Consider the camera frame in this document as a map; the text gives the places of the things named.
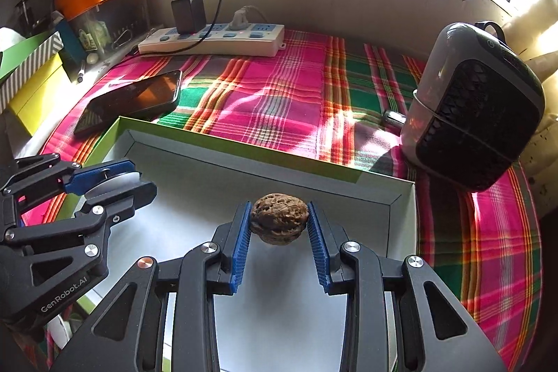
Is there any brown walnut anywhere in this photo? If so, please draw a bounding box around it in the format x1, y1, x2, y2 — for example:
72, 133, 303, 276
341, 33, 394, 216
250, 192, 309, 245

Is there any yellow box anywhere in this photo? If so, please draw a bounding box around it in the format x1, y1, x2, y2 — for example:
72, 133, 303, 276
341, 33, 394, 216
8, 53, 72, 136

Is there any black smartphone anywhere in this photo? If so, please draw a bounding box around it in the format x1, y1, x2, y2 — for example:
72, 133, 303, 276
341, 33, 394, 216
74, 70, 182, 138

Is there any striped grey white box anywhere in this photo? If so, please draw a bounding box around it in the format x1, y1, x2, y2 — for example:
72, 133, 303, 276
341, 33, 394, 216
1, 31, 63, 111

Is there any green box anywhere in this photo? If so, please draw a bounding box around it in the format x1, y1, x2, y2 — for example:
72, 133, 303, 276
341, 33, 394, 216
0, 27, 52, 81

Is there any green white cardboard tray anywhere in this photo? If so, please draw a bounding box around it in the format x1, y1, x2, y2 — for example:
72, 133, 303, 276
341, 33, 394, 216
84, 119, 417, 371

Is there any black charger adapter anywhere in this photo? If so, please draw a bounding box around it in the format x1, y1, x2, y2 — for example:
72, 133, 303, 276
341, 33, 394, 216
171, 0, 206, 35

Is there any small silver cylinder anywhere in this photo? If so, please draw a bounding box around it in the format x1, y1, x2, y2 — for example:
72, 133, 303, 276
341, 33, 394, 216
382, 109, 407, 128

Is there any white power strip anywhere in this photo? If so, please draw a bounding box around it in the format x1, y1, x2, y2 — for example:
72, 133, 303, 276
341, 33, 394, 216
138, 24, 285, 58

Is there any white plug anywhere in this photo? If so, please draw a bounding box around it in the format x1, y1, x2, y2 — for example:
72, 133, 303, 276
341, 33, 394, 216
229, 8, 250, 31

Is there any grey black desk heater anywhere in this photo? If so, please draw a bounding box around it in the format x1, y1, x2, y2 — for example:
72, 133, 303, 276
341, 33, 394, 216
400, 23, 539, 192

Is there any cream heart-print curtain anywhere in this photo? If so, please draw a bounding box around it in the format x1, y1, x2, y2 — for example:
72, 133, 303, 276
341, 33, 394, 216
503, 0, 557, 217

